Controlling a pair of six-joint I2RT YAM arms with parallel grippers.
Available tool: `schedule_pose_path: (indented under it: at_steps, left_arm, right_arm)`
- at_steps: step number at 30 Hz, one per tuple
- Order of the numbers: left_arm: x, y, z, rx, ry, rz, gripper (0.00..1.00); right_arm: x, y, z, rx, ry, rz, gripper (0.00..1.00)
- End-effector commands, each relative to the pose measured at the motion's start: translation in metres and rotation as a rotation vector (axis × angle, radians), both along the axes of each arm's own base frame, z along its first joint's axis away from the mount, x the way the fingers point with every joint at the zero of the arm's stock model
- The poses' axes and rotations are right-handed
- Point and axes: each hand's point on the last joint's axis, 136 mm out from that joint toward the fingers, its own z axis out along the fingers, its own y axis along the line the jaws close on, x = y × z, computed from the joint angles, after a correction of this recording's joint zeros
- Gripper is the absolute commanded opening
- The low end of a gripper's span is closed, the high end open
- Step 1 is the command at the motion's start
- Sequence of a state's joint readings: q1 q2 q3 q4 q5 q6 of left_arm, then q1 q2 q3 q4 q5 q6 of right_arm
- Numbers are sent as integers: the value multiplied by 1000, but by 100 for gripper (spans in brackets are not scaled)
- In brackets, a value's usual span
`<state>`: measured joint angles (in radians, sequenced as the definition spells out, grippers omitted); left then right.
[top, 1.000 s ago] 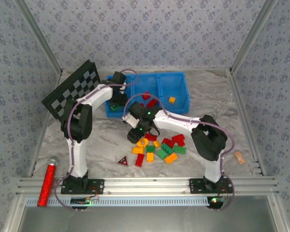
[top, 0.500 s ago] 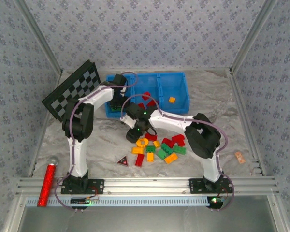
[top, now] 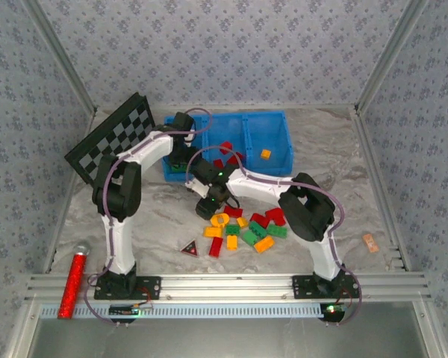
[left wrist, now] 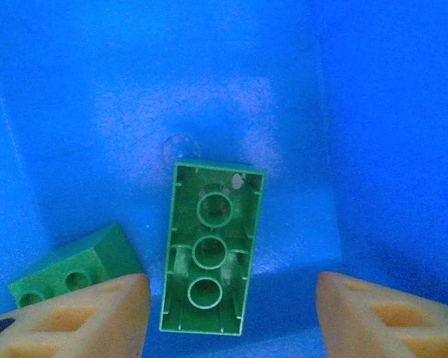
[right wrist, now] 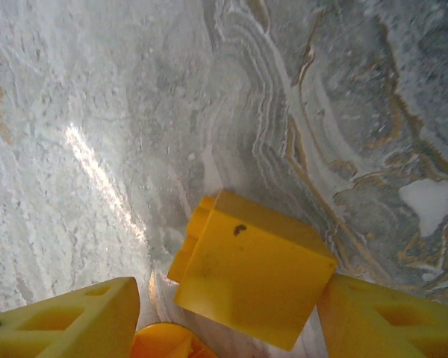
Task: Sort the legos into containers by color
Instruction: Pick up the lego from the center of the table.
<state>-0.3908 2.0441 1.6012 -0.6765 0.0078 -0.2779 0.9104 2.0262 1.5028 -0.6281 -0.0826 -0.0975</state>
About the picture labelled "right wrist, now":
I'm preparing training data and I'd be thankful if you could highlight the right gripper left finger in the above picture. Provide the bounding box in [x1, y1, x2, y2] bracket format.
[0, 276, 141, 358]

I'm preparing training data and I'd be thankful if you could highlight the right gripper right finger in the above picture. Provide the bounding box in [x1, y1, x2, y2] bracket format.
[317, 274, 448, 358]

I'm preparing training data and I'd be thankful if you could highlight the orange-yellow lego piece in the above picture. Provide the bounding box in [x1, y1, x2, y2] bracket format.
[133, 322, 214, 358]

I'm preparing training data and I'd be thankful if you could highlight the yellow lego brick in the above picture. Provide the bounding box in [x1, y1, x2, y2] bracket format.
[167, 189, 338, 351]

